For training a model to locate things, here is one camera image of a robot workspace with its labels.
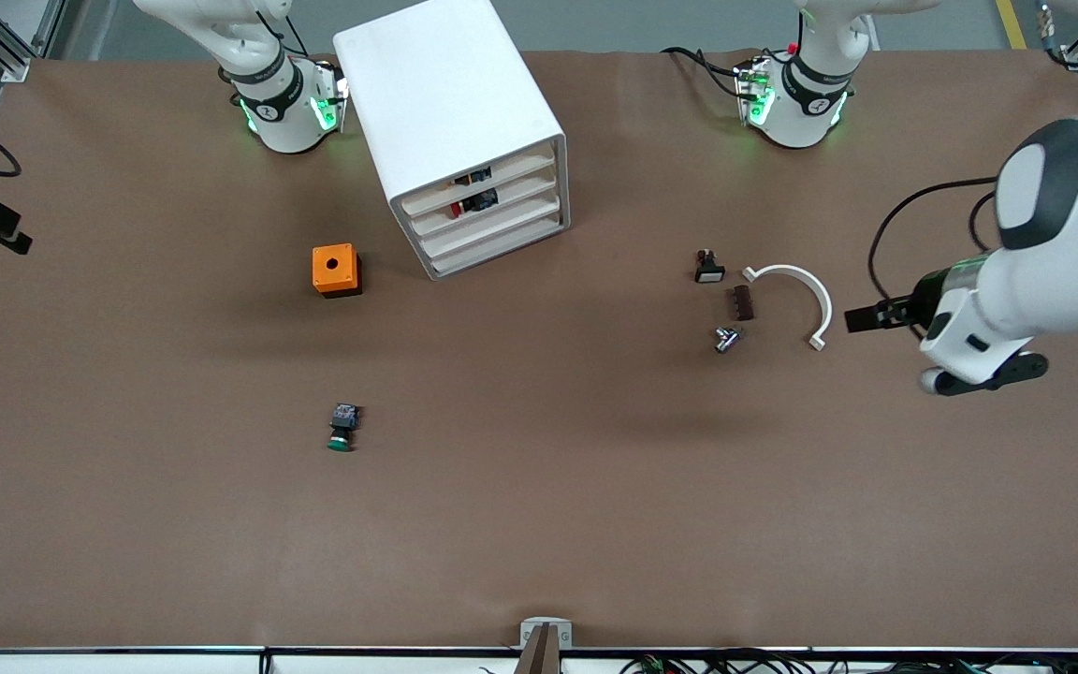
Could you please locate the brown table mat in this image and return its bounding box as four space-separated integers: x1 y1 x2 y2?
0 47 1078 652

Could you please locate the white drawer cabinet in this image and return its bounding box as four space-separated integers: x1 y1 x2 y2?
332 0 571 282

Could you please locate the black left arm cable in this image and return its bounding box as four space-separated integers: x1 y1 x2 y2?
868 175 1004 329

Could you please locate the white curved bracket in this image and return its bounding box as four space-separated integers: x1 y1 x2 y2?
742 264 834 353

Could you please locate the black base cable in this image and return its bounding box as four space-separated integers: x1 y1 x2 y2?
661 46 750 100

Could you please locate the orange button box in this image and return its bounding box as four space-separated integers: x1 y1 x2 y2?
312 243 363 299

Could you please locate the white table edge rail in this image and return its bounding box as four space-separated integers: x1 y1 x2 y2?
0 646 1078 674

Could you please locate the grey mount bracket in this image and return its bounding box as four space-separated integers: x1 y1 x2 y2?
515 617 574 674

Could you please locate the black cable bundle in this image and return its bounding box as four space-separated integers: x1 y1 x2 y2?
621 651 1078 674

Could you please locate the green push button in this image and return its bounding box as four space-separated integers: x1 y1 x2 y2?
327 403 359 453

